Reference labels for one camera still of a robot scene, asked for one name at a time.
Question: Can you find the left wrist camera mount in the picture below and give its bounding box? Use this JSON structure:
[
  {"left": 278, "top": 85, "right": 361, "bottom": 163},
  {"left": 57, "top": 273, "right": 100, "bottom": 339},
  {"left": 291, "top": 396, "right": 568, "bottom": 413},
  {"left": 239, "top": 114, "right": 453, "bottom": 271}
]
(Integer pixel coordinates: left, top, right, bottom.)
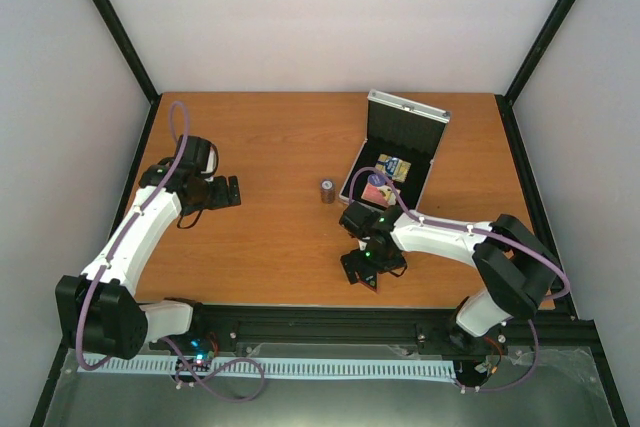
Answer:
[{"left": 201, "top": 143, "right": 219, "bottom": 179}]

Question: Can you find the purple round dealer chip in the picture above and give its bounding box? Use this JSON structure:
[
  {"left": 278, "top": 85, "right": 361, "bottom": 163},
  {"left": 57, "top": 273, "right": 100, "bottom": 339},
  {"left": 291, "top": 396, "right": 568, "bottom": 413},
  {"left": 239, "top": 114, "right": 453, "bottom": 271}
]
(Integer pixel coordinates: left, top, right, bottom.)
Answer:
[{"left": 368, "top": 174, "right": 385, "bottom": 186}]

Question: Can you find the brown poker chip stack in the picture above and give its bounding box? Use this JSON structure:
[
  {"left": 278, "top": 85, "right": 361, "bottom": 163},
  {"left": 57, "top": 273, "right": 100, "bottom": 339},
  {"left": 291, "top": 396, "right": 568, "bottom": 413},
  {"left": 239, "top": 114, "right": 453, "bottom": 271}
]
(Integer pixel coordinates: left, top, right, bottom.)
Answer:
[{"left": 320, "top": 179, "right": 335, "bottom": 204}]

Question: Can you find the light blue cable duct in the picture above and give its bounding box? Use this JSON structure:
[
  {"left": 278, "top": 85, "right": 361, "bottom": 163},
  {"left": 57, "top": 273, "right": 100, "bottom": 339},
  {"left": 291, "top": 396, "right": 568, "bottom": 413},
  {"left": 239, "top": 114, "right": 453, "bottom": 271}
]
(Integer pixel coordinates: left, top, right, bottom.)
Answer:
[{"left": 94, "top": 354, "right": 456, "bottom": 383}]

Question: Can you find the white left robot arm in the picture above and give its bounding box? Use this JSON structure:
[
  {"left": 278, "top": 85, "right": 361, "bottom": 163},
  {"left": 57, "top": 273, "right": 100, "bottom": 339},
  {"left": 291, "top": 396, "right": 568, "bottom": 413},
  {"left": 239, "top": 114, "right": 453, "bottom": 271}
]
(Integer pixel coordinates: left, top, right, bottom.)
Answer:
[{"left": 55, "top": 136, "right": 241, "bottom": 366}]

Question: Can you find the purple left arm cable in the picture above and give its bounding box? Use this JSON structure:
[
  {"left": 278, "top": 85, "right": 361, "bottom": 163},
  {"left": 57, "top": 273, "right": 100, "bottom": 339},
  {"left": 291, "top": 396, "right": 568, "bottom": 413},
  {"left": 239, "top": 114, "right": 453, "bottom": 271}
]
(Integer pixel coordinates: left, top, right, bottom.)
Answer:
[{"left": 74, "top": 100, "right": 194, "bottom": 372}]

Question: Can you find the black triangular button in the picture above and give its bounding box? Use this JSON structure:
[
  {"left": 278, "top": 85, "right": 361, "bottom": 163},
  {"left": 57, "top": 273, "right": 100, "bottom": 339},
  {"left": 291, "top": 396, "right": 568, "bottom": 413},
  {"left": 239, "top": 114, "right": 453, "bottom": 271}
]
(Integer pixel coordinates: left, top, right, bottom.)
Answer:
[{"left": 356, "top": 272, "right": 378, "bottom": 293}]

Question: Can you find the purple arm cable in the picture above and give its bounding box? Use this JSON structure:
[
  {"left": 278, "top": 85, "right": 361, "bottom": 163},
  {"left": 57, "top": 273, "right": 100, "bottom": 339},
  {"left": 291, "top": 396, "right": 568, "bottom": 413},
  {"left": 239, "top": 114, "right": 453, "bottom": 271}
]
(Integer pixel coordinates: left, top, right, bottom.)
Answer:
[
  {"left": 74, "top": 100, "right": 194, "bottom": 372},
  {"left": 348, "top": 166, "right": 573, "bottom": 393}
]

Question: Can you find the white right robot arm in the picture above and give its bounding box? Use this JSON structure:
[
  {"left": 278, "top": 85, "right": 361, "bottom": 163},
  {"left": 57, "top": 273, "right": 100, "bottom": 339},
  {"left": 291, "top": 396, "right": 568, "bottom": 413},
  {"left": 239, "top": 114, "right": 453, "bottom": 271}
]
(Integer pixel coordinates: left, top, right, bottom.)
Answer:
[{"left": 339, "top": 202, "right": 569, "bottom": 338}]

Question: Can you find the blue Texas Hold'em card box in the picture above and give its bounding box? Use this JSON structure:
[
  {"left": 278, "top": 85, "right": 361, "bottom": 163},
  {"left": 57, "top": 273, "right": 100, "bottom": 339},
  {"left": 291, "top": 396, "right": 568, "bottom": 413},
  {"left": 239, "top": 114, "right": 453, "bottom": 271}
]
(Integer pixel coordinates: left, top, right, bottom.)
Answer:
[{"left": 375, "top": 154, "right": 411, "bottom": 183}]

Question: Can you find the black aluminium frame rail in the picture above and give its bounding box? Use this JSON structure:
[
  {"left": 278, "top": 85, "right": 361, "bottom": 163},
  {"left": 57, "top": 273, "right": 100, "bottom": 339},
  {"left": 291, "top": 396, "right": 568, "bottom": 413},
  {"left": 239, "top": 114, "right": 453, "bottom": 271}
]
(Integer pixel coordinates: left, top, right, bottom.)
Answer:
[{"left": 514, "top": 0, "right": 639, "bottom": 425}]

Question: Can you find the red playing card box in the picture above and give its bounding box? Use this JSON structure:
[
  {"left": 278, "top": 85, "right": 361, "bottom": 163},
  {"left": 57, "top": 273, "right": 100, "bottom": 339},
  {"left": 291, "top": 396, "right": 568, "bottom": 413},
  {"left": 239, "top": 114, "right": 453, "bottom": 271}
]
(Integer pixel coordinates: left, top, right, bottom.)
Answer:
[{"left": 361, "top": 183, "right": 396, "bottom": 208}]

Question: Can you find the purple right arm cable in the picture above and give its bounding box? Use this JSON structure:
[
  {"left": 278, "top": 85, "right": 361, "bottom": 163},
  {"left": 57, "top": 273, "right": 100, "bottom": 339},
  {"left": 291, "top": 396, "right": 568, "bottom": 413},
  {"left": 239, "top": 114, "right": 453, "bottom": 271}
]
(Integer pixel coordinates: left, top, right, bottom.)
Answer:
[{"left": 348, "top": 166, "right": 573, "bottom": 393}]

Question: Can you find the aluminium poker case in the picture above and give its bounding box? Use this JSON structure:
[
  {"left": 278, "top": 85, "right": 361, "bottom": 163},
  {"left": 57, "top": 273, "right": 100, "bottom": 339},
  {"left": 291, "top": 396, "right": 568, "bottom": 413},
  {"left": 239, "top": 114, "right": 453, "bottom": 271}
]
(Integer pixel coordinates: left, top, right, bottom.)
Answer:
[{"left": 339, "top": 90, "right": 451, "bottom": 211}]

